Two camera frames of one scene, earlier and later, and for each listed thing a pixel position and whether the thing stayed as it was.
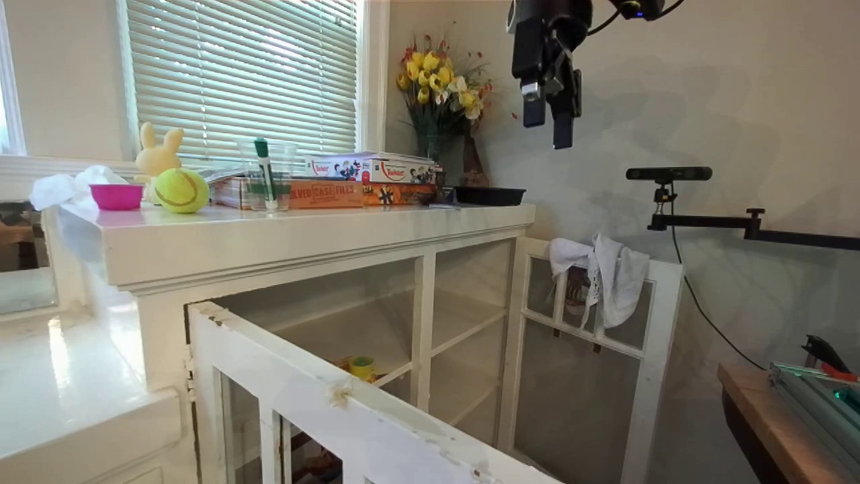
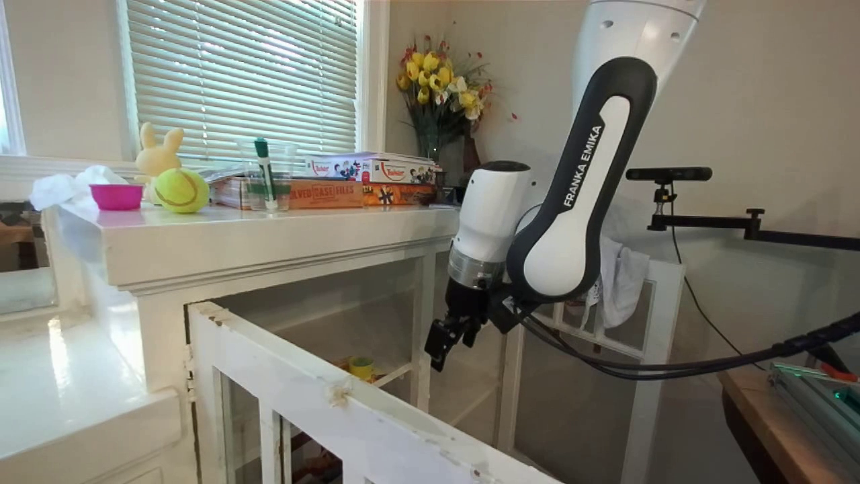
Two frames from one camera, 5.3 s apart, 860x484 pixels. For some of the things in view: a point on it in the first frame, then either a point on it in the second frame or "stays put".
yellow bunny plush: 158,158 stays put
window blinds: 230,74 stays put
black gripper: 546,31 -> 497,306
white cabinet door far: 580,401 stays put
